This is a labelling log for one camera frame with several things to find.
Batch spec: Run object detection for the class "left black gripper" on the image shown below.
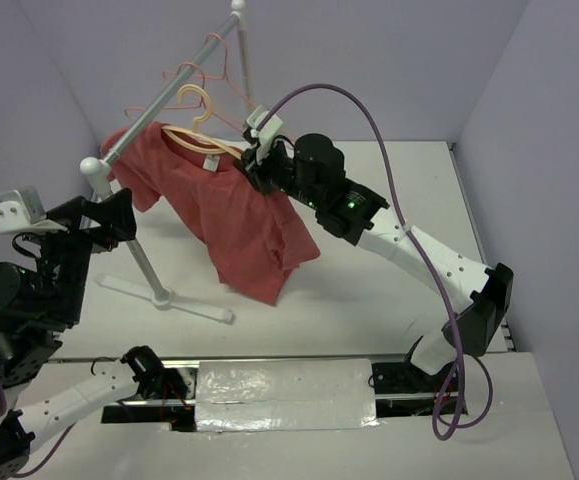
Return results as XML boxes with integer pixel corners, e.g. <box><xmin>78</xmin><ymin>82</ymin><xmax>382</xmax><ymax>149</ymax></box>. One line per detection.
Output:
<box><xmin>34</xmin><ymin>186</ymin><xmax>139</xmax><ymax>324</ymax></box>

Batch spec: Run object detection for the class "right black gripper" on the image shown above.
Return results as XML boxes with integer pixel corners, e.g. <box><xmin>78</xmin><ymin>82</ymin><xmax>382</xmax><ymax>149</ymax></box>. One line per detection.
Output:
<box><xmin>231</xmin><ymin>137</ymin><xmax>321</xmax><ymax>210</ymax></box>

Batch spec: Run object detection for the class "red t shirt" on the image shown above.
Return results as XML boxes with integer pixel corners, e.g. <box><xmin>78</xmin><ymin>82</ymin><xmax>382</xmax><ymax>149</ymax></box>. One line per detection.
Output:
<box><xmin>108</xmin><ymin>122</ymin><xmax>320</xmax><ymax>305</ymax></box>

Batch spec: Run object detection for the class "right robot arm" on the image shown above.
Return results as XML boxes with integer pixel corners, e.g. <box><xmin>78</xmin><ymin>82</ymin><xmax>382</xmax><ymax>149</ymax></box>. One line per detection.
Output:
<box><xmin>235</xmin><ymin>134</ymin><xmax>513</xmax><ymax>391</ymax></box>

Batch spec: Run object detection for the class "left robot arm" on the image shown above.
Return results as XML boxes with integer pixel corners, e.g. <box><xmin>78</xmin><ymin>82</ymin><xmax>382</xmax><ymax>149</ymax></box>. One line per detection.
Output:
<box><xmin>0</xmin><ymin>187</ymin><xmax>190</xmax><ymax>479</ymax></box>

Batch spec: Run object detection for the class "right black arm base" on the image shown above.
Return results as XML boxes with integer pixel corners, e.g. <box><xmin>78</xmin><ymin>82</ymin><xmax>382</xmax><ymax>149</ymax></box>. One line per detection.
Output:
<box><xmin>367</xmin><ymin>361</ymin><xmax>452</xmax><ymax>418</ymax></box>

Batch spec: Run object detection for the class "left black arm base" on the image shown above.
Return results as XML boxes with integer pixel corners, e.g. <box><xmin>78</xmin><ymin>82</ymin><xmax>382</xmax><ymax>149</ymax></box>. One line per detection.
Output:
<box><xmin>100</xmin><ymin>365</ymin><xmax>198</xmax><ymax>433</ymax></box>

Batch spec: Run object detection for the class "white garment rack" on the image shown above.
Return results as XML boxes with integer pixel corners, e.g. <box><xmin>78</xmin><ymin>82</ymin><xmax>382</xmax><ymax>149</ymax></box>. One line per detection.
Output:
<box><xmin>80</xmin><ymin>0</ymin><xmax>252</xmax><ymax>324</ymax></box>

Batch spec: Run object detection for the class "silver foil tape panel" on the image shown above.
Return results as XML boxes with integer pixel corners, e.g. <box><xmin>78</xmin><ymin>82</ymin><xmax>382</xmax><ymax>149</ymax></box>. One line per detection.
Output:
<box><xmin>195</xmin><ymin>359</ymin><xmax>378</xmax><ymax>433</ymax></box>

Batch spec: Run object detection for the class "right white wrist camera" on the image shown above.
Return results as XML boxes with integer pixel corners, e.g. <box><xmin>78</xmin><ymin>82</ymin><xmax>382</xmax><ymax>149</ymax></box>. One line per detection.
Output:
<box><xmin>243</xmin><ymin>105</ymin><xmax>284</xmax><ymax>157</ymax></box>

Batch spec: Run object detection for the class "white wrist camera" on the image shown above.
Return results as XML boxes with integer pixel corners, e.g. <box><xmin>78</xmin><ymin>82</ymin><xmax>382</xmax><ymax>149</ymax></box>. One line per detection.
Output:
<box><xmin>243</xmin><ymin>105</ymin><xmax>284</xmax><ymax>157</ymax></box>
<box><xmin>0</xmin><ymin>186</ymin><xmax>67</xmax><ymax>235</ymax></box>

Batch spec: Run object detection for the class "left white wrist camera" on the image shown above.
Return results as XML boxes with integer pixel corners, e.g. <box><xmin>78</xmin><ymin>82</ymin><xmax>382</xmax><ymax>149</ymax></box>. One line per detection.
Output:
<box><xmin>0</xmin><ymin>186</ymin><xmax>67</xmax><ymax>235</ymax></box>

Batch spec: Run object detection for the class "pink wire hanger near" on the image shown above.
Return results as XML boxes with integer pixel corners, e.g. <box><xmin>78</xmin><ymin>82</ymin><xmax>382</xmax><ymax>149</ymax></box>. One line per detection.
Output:
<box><xmin>124</xmin><ymin>61</ymin><xmax>250</xmax><ymax>131</ymax></box>

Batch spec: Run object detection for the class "pink wire hanger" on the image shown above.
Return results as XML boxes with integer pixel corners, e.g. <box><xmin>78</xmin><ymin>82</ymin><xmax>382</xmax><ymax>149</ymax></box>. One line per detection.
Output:
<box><xmin>124</xmin><ymin>61</ymin><xmax>250</xmax><ymax>131</ymax></box>
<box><xmin>161</xmin><ymin>31</ymin><xmax>255</xmax><ymax>114</ymax></box>

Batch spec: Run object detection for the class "pink wire hanger far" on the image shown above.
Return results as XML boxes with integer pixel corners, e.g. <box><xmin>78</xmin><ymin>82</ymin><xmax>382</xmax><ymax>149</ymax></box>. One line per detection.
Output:
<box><xmin>161</xmin><ymin>31</ymin><xmax>255</xmax><ymax>114</ymax></box>

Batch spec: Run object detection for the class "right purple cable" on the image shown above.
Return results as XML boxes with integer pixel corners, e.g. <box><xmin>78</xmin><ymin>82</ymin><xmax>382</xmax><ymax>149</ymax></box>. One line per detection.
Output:
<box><xmin>263</xmin><ymin>83</ymin><xmax>494</xmax><ymax>443</ymax></box>

